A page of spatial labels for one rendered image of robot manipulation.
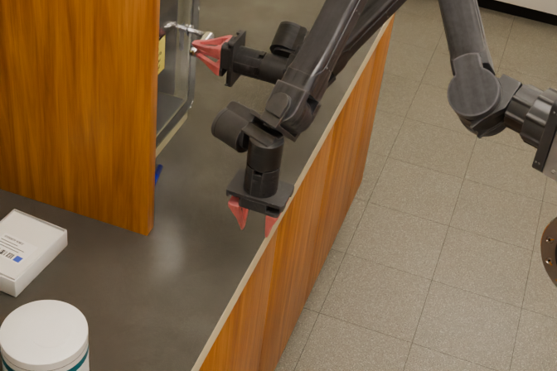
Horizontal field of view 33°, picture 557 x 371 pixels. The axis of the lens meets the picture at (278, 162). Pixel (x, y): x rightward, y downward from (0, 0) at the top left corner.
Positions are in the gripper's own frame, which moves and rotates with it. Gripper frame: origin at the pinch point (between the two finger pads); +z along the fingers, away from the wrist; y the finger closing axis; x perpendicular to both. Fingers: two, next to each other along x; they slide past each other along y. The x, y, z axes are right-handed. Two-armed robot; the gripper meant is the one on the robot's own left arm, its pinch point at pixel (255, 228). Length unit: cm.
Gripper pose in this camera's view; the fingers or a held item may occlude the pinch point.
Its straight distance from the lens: 164.6
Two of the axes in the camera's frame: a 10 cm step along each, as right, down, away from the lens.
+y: -9.4, -2.8, 2.0
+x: -3.3, 5.5, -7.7
